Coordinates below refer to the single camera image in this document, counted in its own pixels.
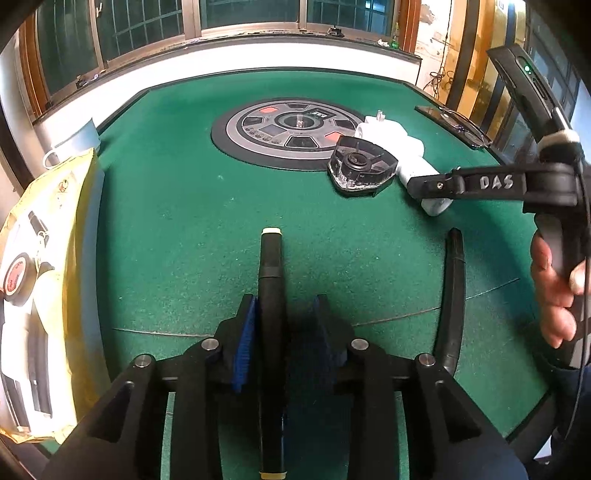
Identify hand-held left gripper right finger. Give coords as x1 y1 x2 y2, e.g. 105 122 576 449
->
310 295 529 480

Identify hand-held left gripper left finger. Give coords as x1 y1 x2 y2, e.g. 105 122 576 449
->
44 293 259 480

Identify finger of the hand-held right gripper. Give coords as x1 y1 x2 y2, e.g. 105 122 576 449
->
406 165 527 202

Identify white plastic bottle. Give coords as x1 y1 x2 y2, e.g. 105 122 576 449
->
396 136 456 218

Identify black marker cream cap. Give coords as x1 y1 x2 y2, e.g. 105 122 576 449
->
257 226 290 479

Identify clear black plastic part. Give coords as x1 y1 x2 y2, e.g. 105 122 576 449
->
326 136 399 199

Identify yellow cardboard box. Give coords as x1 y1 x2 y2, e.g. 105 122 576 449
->
0 148 101 445

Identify person's right forearm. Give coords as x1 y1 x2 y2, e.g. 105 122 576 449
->
538 346 591 467

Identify person's right hand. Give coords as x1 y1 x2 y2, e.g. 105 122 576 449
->
529 231 591 350

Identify black eyeglasses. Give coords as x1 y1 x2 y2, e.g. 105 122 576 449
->
438 106 493 148

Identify round table control panel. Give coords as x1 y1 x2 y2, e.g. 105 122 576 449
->
211 97 371 172

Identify white enamel mug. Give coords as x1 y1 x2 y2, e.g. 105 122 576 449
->
43 117 100 169

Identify barred window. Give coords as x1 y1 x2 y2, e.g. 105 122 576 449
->
21 0 419 116

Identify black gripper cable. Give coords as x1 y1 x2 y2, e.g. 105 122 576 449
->
556 108 591 444

